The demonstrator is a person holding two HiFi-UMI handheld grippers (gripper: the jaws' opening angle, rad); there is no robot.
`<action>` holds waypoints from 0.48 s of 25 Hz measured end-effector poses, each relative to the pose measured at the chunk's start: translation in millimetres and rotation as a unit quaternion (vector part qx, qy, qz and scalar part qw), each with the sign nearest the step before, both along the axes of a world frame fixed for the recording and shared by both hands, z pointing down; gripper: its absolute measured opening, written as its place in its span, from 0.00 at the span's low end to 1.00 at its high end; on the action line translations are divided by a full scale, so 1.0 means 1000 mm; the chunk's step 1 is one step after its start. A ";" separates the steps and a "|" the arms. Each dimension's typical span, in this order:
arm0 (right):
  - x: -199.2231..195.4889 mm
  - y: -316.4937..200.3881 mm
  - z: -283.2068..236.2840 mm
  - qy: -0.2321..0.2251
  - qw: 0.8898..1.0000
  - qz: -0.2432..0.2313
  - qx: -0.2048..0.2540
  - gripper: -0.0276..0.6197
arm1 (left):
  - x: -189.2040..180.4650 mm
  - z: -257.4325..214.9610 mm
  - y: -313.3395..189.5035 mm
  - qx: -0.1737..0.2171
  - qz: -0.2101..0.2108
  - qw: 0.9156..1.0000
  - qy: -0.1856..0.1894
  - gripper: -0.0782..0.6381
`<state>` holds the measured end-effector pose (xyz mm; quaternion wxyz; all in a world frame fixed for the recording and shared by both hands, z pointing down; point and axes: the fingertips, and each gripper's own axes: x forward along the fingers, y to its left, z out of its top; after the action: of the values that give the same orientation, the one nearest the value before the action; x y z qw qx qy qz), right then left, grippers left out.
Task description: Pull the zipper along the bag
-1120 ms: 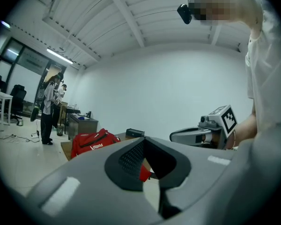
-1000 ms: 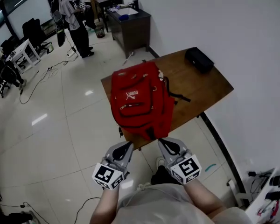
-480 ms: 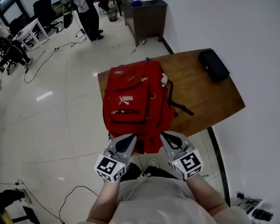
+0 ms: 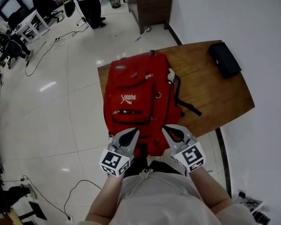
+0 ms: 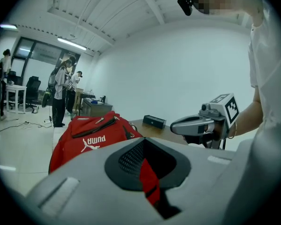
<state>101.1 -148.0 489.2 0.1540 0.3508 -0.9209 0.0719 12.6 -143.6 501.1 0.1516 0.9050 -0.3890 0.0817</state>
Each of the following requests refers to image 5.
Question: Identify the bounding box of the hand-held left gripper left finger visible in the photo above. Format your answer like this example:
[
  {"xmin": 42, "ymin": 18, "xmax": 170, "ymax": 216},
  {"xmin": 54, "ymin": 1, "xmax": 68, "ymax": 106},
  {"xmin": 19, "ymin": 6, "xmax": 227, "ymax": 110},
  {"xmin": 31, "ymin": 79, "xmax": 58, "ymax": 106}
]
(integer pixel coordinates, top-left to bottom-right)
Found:
[{"xmin": 21, "ymin": 137, "xmax": 166, "ymax": 225}]

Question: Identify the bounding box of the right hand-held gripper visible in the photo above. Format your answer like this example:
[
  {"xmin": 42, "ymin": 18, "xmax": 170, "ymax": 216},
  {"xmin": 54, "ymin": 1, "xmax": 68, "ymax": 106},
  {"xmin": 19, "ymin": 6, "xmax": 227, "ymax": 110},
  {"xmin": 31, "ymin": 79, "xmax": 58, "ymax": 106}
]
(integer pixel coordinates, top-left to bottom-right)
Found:
[{"xmin": 170, "ymin": 93, "xmax": 240, "ymax": 150}]

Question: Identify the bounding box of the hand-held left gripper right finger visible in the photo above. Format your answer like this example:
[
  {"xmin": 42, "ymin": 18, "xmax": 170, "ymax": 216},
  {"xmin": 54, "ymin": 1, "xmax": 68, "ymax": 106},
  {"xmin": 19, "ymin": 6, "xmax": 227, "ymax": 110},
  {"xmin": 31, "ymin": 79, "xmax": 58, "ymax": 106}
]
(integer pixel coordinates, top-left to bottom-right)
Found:
[{"xmin": 144, "ymin": 137, "xmax": 237, "ymax": 225}]

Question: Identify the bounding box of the red bag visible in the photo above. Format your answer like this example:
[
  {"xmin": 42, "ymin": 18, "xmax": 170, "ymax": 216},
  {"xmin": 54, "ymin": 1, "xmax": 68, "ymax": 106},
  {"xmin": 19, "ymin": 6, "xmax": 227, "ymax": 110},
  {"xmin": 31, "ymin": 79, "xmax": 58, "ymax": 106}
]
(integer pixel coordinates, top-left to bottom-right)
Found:
[{"xmin": 48, "ymin": 110, "xmax": 162, "ymax": 207}]

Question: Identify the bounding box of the person's right forearm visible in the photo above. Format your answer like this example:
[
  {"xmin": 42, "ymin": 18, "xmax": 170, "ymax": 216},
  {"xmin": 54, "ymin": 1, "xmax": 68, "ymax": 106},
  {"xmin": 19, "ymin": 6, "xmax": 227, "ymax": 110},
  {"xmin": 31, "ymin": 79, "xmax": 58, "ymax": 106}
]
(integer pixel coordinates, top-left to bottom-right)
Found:
[{"xmin": 229, "ymin": 85, "xmax": 268, "ymax": 138}]

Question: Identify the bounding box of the person's right hand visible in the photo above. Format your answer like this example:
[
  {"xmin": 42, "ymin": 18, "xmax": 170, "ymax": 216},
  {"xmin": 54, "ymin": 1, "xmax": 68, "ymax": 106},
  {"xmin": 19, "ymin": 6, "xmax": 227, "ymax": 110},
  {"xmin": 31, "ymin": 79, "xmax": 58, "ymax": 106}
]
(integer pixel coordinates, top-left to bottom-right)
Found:
[{"xmin": 206, "ymin": 122, "xmax": 228, "ymax": 142}]

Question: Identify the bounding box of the black rectangular box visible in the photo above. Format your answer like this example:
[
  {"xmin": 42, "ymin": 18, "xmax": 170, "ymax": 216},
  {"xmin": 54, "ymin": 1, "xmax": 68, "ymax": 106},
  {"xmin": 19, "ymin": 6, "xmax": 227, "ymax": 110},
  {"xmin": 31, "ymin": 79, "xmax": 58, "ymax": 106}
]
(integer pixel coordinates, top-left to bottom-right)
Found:
[{"xmin": 142, "ymin": 114, "xmax": 167, "ymax": 129}]

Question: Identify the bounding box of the person's white shirt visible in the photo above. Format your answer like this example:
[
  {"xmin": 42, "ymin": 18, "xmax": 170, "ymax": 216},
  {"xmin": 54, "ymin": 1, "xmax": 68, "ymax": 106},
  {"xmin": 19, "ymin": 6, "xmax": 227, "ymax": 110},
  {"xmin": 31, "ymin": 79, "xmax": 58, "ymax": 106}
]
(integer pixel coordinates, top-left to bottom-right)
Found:
[{"xmin": 221, "ymin": 20, "xmax": 281, "ymax": 225}]

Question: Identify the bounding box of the grey cabinet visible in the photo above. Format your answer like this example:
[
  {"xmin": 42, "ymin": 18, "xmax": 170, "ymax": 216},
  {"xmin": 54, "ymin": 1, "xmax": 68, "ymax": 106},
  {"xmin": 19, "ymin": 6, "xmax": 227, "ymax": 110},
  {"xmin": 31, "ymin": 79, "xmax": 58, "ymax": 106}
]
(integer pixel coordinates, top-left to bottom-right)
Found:
[{"xmin": 80, "ymin": 98, "xmax": 114, "ymax": 118}]

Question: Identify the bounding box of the black round fan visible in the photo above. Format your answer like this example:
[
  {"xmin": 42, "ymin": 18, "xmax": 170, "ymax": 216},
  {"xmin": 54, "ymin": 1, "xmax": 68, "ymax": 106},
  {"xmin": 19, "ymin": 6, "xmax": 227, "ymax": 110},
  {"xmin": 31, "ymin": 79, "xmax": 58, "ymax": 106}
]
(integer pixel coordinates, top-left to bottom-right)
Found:
[{"xmin": 41, "ymin": 87, "xmax": 53, "ymax": 108}]

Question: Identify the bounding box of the black office chair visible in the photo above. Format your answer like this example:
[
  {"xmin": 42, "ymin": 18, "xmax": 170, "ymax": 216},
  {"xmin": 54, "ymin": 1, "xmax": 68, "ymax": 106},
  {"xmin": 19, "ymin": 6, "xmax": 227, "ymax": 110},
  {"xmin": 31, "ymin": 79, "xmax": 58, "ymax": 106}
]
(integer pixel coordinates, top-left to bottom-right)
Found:
[{"xmin": 18, "ymin": 75, "xmax": 42, "ymax": 111}]

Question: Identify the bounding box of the white desk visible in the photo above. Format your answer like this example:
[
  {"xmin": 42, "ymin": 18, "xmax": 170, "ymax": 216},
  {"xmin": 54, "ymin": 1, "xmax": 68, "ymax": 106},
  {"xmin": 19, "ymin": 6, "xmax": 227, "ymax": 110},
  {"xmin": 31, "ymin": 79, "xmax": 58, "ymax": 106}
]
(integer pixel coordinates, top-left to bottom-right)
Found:
[{"xmin": 5, "ymin": 84, "xmax": 28, "ymax": 114}]

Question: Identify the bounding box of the black computer monitor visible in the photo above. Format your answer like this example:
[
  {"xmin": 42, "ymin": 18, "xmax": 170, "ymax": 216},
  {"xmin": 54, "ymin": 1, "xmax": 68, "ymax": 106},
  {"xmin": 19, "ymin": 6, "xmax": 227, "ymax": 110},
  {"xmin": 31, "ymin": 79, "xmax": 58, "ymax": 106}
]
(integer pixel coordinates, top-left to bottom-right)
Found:
[{"xmin": 7, "ymin": 70, "xmax": 23, "ymax": 86}]

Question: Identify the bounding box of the dark framed glass window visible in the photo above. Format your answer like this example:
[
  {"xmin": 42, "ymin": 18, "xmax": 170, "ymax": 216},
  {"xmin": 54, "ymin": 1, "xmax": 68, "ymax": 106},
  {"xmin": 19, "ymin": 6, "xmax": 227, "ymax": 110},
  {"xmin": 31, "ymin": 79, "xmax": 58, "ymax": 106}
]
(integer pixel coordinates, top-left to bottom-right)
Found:
[{"xmin": 11, "ymin": 36, "xmax": 81, "ymax": 80}]

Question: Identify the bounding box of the thin metal bracelet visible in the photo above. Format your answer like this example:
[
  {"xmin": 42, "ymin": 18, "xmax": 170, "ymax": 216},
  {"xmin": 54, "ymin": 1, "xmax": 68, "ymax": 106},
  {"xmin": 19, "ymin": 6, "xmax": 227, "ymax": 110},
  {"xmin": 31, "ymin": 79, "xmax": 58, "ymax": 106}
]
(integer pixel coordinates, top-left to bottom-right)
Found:
[{"xmin": 228, "ymin": 121, "xmax": 238, "ymax": 140}]

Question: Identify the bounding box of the black floor cable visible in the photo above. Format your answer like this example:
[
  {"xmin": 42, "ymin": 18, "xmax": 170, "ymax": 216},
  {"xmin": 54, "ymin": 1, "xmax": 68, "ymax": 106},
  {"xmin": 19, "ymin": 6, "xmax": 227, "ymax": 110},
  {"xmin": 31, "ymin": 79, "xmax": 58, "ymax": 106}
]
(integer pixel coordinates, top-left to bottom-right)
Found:
[{"xmin": 0, "ymin": 119, "xmax": 53, "ymax": 134}]

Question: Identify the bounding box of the black head camera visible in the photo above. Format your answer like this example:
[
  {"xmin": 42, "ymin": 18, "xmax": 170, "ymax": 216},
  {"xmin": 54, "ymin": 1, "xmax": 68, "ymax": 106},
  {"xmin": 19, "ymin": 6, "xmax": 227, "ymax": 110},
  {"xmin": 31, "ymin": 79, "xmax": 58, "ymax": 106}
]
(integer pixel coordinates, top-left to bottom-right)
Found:
[{"xmin": 177, "ymin": 0, "xmax": 194, "ymax": 16}]

